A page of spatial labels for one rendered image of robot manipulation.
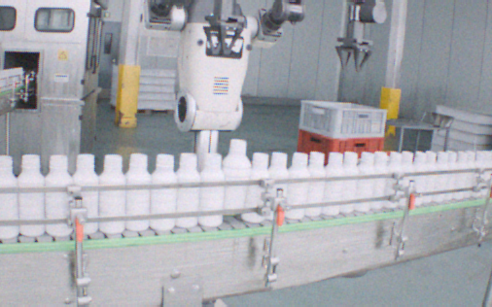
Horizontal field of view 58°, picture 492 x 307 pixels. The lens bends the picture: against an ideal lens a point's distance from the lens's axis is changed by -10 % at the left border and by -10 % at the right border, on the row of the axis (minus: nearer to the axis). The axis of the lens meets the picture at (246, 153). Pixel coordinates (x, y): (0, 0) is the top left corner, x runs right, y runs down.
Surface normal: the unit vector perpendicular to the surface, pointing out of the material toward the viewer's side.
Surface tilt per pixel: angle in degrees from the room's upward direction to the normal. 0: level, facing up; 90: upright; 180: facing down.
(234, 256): 90
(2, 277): 90
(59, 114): 90
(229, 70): 90
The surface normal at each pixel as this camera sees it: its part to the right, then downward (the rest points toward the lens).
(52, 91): 0.19, 0.21
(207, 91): 0.48, 0.22
